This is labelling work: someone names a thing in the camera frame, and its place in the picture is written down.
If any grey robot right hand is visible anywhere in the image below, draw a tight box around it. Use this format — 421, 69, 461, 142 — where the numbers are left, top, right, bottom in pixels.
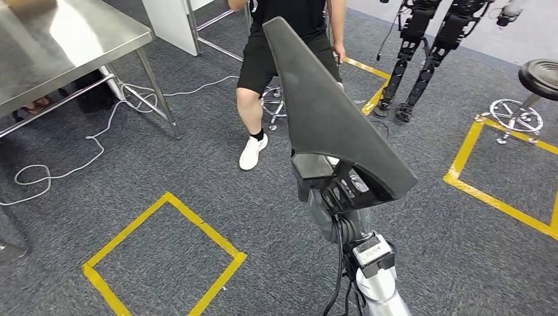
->
305, 187, 374, 245

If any black plastic panel part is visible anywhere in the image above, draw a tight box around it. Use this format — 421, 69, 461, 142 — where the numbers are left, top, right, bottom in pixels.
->
262, 16, 419, 215

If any stainless steel workbench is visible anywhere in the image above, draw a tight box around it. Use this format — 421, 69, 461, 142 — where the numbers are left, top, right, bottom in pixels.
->
0, 0, 184, 140

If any yellow floor tape square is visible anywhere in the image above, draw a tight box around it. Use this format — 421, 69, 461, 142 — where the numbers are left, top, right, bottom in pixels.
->
343, 57, 392, 117
443, 117, 558, 242

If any stainless steel table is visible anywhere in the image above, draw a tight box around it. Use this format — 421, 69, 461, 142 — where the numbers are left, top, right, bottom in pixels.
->
185, 0, 254, 63

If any person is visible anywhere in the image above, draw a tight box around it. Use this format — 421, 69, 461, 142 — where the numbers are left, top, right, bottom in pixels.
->
226, 0, 347, 172

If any black humanoid robot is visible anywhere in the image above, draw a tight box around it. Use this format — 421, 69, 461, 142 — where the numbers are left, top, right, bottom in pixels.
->
374, 0, 530, 124

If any white desk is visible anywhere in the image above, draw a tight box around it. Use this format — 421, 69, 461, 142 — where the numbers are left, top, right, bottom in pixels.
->
141, 0, 215, 57

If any black bag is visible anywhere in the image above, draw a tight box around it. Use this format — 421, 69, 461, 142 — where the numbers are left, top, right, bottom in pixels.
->
72, 69, 115, 115

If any black seat stool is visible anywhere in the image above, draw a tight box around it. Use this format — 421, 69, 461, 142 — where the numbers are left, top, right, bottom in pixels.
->
475, 59, 558, 146

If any person's foot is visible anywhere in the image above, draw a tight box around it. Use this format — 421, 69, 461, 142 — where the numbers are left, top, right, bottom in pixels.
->
24, 96, 52, 116

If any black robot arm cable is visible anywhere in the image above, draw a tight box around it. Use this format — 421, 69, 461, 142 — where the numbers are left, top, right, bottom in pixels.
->
321, 215, 363, 316

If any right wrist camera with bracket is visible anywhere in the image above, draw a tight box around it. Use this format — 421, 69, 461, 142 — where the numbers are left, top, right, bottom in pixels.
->
351, 233, 397, 280

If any white floor cable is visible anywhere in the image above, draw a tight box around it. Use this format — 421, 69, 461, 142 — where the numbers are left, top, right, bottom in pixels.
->
0, 74, 241, 207

